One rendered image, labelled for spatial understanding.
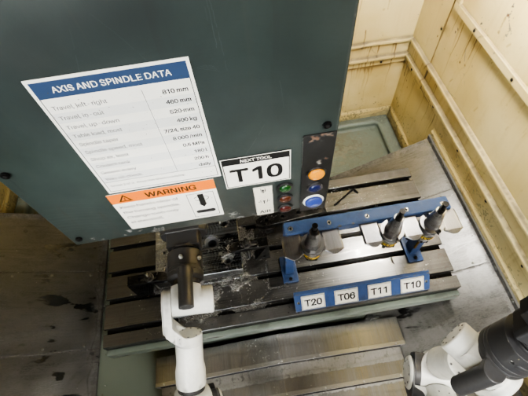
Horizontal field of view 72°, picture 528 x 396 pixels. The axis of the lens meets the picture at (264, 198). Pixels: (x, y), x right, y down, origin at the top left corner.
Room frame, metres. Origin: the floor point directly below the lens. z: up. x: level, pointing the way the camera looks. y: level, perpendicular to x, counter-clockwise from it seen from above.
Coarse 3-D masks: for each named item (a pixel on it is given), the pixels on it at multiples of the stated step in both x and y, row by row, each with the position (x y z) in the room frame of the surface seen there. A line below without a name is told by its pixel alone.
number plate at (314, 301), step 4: (304, 296) 0.33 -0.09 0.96; (308, 296) 0.33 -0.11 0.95; (312, 296) 0.33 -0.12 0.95; (316, 296) 0.33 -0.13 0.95; (320, 296) 0.33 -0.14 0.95; (304, 300) 0.32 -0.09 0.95; (308, 300) 0.32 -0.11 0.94; (312, 300) 0.32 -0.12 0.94; (316, 300) 0.32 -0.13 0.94; (320, 300) 0.32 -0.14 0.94; (324, 300) 0.32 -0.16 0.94; (304, 304) 0.32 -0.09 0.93; (308, 304) 0.31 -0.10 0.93; (312, 304) 0.31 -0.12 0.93; (316, 304) 0.31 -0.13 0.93; (320, 304) 0.31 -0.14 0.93; (324, 304) 0.31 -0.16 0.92; (304, 308) 0.31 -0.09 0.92; (308, 308) 0.30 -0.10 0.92; (312, 308) 0.30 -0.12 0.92
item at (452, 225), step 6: (450, 210) 0.45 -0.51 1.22; (450, 216) 0.43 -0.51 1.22; (456, 216) 0.43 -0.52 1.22; (444, 222) 0.42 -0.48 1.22; (450, 222) 0.42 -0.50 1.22; (456, 222) 0.41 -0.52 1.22; (444, 228) 0.40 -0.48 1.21; (450, 228) 0.40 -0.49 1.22; (456, 228) 0.40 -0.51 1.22; (462, 228) 0.40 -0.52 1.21
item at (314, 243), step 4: (308, 236) 0.39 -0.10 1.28; (312, 236) 0.39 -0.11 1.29; (316, 236) 0.39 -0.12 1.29; (320, 236) 0.40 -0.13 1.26; (308, 240) 0.39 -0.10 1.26; (312, 240) 0.38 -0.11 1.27; (316, 240) 0.38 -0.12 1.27; (320, 240) 0.39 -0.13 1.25; (308, 244) 0.39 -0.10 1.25; (312, 244) 0.38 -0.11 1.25; (316, 244) 0.38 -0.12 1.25; (320, 244) 0.39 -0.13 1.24; (308, 248) 0.38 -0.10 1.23; (312, 248) 0.38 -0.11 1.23; (316, 248) 0.38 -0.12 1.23
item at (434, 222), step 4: (436, 208) 0.42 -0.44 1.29; (432, 212) 0.42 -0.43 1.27; (436, 212) 0.41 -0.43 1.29; (444, 212) 0.41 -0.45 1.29; (428, 216) 0.42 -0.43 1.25; (432, 216) 0.41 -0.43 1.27; (436, 216) 0.41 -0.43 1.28; (440, 216) 0.40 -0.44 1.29; (444, 216) 0.41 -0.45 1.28; (424, 220) 0.42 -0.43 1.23; (428, 220) 0.41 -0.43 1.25; (432, 220) 0.41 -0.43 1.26; (436, 220) 0.40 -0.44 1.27; (440, 220) 0.40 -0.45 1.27; (424, 224) 0.42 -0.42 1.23; (428, 224) 0.41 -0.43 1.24; (432, 224) 0.40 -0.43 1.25; (436, 224) 0.40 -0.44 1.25; (440, 224) 0.40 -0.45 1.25; (428, 228) 0.40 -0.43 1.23; (432, 228) 0.40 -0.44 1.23; (436, 228) 0.40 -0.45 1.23
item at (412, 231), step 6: (408, 216) 0.45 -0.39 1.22; (414, 216) 0.45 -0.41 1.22; (408, 222) 0.43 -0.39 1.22; (414, 222) 0.43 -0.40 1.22; (408, 228) 0.41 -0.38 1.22; (414, 228) 0.41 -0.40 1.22; (420, 228) 0.41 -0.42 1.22; (408, 234) 0.40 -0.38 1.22; (414, 234) 0.39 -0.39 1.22; (420, 234) 0.39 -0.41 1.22
